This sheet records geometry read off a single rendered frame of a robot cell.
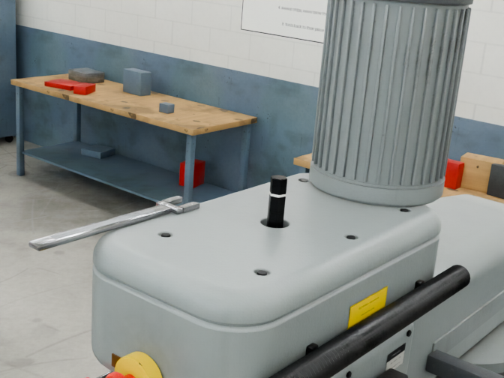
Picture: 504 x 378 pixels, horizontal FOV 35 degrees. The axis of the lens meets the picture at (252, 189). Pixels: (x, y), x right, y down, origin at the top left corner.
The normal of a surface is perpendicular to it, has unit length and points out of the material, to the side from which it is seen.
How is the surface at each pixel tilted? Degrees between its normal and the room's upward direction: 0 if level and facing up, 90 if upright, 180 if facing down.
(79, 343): 0
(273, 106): 90
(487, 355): 0
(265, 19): 90
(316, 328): 90
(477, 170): 90
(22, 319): 0
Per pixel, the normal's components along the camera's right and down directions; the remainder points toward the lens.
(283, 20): -0.62, 0.19
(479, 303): 0.78, 0.25
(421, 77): 0.26, 0.31
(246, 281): 0.07, -0.95
